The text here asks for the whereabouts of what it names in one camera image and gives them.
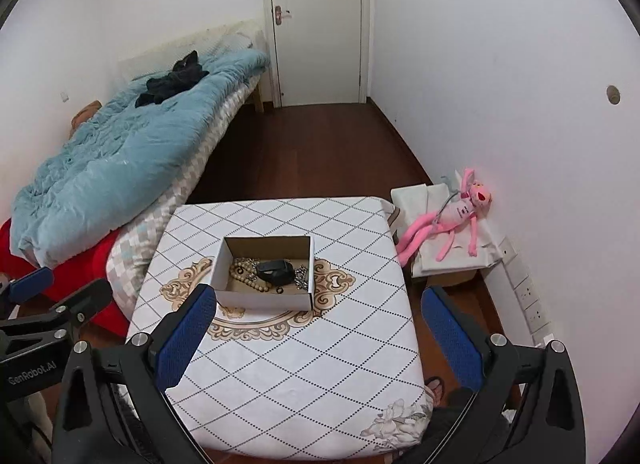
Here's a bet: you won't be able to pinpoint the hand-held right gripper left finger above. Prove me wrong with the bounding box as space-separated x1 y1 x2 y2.
50 284 218 464

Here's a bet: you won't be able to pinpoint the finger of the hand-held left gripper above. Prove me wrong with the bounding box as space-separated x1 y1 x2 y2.
0 266 55 305
0 278 114 342

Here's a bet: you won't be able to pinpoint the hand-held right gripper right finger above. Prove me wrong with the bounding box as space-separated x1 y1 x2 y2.
395 285 587 464

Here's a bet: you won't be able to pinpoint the wooden bead bracelet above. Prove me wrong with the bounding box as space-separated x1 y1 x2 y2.
229 257 273 295

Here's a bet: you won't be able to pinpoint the cardboard box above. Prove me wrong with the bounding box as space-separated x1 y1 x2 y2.
212 235 315 317

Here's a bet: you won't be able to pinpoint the black smart band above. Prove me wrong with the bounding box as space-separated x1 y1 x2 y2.
255 259 297 287

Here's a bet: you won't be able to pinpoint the red blanket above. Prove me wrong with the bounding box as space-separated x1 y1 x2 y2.
0 219 132 339

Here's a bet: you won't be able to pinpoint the person's foot in sandal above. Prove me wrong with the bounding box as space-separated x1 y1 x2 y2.
425 376 452 408

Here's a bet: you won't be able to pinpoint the person's dark fleece pants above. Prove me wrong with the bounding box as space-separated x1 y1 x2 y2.
422 386 506 464

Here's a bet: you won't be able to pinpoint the white diamond-pattern tablecloth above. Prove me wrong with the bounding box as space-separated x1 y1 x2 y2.
125 196 435 460

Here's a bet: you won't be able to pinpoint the pink plush toy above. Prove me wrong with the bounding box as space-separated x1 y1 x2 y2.
396 168 493 266

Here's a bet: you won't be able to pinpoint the light blue duvet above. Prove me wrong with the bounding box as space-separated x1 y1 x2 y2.
10 48 271 269

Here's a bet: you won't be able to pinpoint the brown pillow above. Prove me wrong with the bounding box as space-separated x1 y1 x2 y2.
70 100 103 135

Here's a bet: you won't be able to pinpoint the black clothing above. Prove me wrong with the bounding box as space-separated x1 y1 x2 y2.
134 50 211 108

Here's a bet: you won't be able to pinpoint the white door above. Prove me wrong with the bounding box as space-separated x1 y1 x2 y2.
262 0 371 108

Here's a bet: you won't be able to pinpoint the white wall outlet strip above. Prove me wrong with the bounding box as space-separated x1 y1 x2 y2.
497 236 553 339

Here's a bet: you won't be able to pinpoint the wooden bed frame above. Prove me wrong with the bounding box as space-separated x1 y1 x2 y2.
244 74 266 113

